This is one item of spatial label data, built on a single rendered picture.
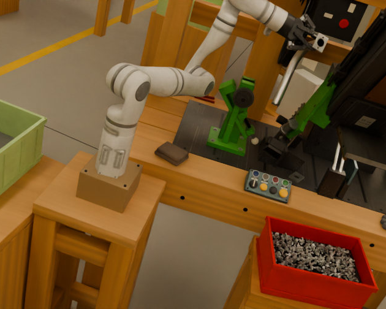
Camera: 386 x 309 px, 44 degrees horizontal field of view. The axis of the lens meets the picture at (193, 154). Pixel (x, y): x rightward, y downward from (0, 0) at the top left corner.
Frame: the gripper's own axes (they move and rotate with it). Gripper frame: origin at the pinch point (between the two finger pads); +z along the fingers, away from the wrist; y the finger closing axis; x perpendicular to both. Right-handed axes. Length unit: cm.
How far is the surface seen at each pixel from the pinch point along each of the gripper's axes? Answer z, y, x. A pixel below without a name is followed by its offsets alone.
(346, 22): 11.0, 15.6, 8.2
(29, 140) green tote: -70, -72, 5
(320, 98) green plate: 10.5, -16.0, -1.4
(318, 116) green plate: 14.2, -21.4, 1.0
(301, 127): 10.2, -27.7, 1.7
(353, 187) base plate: 43, -37, 8
